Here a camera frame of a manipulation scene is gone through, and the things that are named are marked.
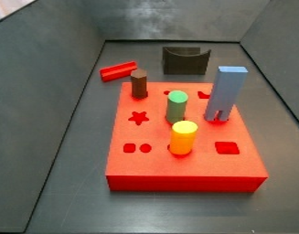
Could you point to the black curved fixture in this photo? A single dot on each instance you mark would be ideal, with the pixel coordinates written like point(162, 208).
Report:
point(185, 61)

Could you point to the red peg board base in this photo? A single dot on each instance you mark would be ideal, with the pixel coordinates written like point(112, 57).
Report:
point(224, 163)

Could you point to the green cylinder peg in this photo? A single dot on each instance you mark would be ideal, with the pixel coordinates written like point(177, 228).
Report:
point(177, 102)

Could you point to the yellow cylinder peg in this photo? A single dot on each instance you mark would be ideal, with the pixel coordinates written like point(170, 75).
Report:
point(182, 137)

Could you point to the brown octagonal peg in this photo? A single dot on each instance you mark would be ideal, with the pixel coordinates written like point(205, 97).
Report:
point(140, 83)

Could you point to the blue arch block peg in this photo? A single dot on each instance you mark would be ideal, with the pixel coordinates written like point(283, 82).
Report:
point(229, 82)

